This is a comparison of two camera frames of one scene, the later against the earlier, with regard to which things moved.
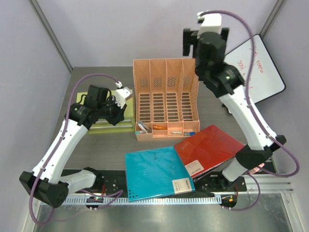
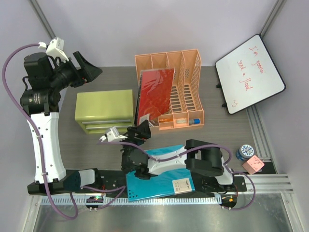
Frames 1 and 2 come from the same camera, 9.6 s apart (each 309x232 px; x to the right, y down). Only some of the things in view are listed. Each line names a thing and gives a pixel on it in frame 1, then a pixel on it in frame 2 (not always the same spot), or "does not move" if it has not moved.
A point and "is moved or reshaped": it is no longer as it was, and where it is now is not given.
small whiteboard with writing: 265,80 does not move
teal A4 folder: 156,173 does not move
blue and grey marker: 189,133 to 194,121
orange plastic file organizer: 166,98 is moved or reshaped
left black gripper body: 113,112 to 70,76
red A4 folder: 207,149 to 155,90
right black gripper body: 189,38 to 137,140
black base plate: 107,181 does not move
